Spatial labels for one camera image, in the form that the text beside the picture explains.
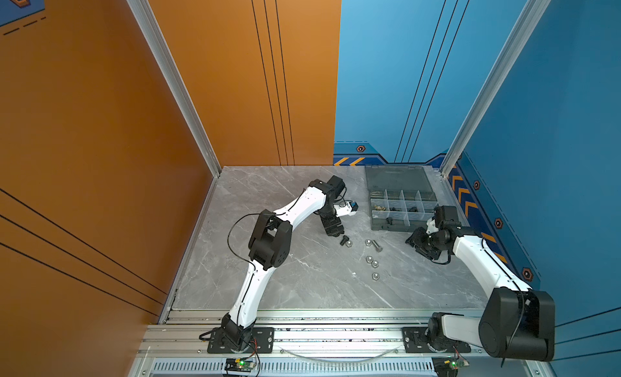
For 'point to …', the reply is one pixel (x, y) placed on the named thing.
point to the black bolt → (345, 239)
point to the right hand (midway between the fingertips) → (410, 243)
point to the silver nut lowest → (375, 276)
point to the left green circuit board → (245, 365)
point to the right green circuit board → (454, 365)
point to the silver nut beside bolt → (348, 243)
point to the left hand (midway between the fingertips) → (333, 220)
